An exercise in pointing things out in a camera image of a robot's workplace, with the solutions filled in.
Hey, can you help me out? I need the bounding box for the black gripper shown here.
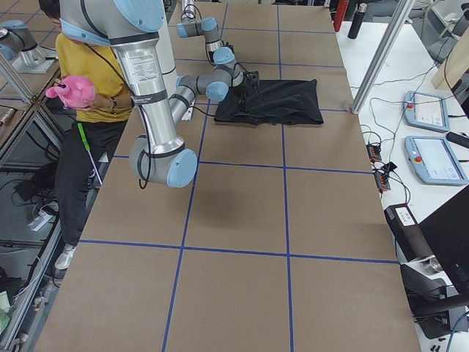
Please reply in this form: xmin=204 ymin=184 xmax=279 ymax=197
xmin=234 ymin=71 xmax=261 ymax=106

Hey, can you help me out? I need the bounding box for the black graphic t-shirt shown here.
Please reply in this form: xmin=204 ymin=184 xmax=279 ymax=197
xmin=215 ymin=78 xmax=324 ymax=125

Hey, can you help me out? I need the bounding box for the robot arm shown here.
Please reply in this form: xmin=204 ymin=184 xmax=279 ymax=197
xmin=177 ymin=0 xmax=235 ymax=65
xmin=60 ymin=1 xmax=259 ymax=188

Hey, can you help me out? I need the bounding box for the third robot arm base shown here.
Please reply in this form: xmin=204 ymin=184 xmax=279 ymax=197
xmin=1 ymin=20 xmax=55 ymax=74

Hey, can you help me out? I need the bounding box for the red water bottle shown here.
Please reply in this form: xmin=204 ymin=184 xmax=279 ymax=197
xmin=333 ymin=0 xmax=349 ymax=32

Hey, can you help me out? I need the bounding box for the black water bottle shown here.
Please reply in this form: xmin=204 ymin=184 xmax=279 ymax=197
xmin=347 ymin=2 xmax=367 ymax=40

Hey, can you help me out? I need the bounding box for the person in yellow shirt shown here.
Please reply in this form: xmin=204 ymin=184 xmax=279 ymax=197
xmin=38 ymin=0 xmax=135 ymax=271

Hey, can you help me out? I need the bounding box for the far blue teach pendant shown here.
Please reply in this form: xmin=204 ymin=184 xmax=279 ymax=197
xmin=403 ymin=91 xmax=450 ymax=133

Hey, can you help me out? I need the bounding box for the blue teach pendant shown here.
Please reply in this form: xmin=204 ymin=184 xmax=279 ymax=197
xmin=404 ymin=136 xmax=468 ymax=186
xmin=403 ymin=91 xmax=450 ymax=133

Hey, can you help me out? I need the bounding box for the green white stick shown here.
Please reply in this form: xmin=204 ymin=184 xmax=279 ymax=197
xmin=77 ymin=122 xmax=103 ymax=185

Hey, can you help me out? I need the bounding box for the pink plush toy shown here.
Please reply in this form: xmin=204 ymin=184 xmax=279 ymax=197
xmin=45 ymin=76 xmax=96 ymax=109

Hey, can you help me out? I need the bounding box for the near blue teach pendant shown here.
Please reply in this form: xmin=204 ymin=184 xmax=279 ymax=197
xmin=404 ymin=136 xmax=468 ymax=186

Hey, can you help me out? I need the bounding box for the dark brown box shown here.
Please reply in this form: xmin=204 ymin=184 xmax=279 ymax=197
xmin=384 ymin=203 xmax=434 ymax=263

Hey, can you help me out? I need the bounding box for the white power strip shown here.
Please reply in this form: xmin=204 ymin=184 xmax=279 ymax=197
xmin=29 ymin=205 xmax=57 ymax=232

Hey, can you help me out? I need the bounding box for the black monitor on stand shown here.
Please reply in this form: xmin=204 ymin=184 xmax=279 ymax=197
xmin=401 ymin=187 xmax=468 ymax=339

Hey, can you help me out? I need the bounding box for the grey aluminium frame post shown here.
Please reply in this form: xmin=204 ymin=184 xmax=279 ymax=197
xmin=350 ymin=0 xmax=415 ymax=114

